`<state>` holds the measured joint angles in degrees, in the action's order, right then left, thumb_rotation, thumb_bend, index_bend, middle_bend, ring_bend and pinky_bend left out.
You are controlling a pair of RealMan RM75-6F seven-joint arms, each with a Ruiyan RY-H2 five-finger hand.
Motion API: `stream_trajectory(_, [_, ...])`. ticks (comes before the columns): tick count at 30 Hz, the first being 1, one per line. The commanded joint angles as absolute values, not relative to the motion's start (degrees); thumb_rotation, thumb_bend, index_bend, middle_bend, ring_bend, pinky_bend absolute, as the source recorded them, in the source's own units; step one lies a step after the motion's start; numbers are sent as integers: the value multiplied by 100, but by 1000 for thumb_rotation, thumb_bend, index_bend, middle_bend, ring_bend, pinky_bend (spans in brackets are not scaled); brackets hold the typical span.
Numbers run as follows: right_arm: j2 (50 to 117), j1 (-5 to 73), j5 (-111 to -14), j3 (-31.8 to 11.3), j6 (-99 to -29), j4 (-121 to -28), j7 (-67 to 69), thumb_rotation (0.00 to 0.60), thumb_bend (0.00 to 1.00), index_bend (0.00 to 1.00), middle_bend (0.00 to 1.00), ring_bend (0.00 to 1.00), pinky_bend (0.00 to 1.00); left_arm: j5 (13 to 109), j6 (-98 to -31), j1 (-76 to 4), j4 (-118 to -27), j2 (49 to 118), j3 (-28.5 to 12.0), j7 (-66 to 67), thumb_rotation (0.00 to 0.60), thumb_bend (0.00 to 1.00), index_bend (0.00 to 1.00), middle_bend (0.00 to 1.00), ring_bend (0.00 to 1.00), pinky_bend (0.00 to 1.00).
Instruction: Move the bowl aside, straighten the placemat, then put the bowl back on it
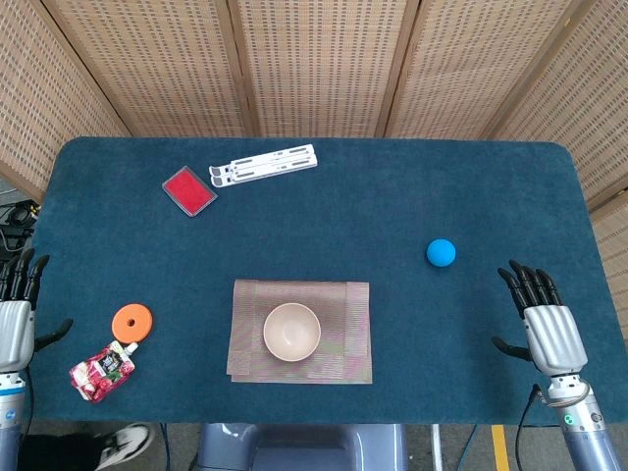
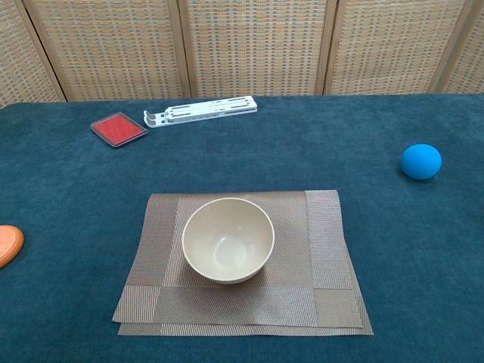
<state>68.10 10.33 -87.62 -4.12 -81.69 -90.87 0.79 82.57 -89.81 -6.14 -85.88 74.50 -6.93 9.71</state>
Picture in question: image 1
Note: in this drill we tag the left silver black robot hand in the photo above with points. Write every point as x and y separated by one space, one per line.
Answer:
15 329

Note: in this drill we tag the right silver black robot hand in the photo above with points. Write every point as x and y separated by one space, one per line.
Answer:
554 338

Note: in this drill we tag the brown woven placemat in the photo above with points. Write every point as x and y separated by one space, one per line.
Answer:
245 333

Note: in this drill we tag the white bowl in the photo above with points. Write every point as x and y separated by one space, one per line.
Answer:
292 333

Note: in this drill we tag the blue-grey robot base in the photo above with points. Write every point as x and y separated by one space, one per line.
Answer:
294 449

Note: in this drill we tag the red drink pouch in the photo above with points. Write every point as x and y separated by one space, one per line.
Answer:
100 375

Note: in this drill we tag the orange disc with hole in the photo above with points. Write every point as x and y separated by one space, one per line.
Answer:
140 326

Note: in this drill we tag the blue ball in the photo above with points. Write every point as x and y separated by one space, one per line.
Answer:
440 253

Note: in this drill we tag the black and white sneaker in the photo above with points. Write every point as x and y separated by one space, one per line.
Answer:
125 441

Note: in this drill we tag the white table leg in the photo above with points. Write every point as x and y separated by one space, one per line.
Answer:
436 446

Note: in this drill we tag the blue felt table cover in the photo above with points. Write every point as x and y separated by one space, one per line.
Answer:
441 172

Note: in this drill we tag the red ink pad clear case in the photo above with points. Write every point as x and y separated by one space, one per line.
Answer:
189 191

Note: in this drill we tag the white folding stand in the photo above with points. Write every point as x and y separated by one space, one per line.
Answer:
260 166

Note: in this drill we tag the woven bamboo folding screen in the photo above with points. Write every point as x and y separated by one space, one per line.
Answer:
319 64

